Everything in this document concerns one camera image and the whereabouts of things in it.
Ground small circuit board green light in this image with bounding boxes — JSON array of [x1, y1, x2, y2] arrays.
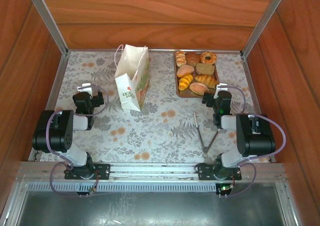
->
[[215, 183, 236, 199]]

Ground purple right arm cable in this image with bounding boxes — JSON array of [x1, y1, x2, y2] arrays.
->
[[223, 85, 287, 198]]

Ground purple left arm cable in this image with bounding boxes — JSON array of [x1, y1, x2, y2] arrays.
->
[[46, 85, 110, 198]]

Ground yellow striped fake bread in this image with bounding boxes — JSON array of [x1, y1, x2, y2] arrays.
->
[[177, 74, 194, 91]]

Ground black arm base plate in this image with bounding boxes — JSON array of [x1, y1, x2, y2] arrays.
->
[[195, 163, 243, 182], [64, 163, 111, 181]]

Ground ring shaped fake bagel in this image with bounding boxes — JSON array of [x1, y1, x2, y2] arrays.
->
[[199, 51, 218, 65]]

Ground metal tongs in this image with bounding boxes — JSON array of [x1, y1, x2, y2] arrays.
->
[[193, 111, 221, 158]]

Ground aluminium mounting rail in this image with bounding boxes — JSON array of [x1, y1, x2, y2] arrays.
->
[[16, 161, 286, 182]]

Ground grey metal sheet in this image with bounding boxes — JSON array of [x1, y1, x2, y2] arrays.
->
[[16, 183, 289, 226]]

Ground aluminium frame post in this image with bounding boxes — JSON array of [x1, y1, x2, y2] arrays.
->
[[240, 0, 292, 58], [23, 0, 69, 57]]

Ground brown rectangular tray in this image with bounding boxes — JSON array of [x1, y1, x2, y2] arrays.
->
[[173, 50, 221, 98]]

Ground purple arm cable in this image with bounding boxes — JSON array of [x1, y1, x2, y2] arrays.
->
[[223, 85, 287, 198], [46, 85, 110, 198]]

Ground floral tablecloth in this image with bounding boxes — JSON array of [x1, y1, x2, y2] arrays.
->
[[29, 49, 276, 163]]

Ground grey slotted cable duct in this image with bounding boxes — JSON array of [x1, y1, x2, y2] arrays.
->
[[26, 181, 219, 193]]

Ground white printed paper bag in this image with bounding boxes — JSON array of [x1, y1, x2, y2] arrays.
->
[[114, 44, 151, 112]]

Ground brown round fake bun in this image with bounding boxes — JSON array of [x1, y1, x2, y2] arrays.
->
[[185, 52, 201, 67]]

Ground striped braided fake bread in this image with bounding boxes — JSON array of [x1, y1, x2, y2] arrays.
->
[[175, 50, 187, 68]]

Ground golden fake croissant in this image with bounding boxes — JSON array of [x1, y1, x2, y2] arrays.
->
[[194, 74, 220, 89]]

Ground pinkish oval fake bun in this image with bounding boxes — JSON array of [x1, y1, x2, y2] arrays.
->
[[189, 82, 210, 96], [176, 64, 195, 78]]

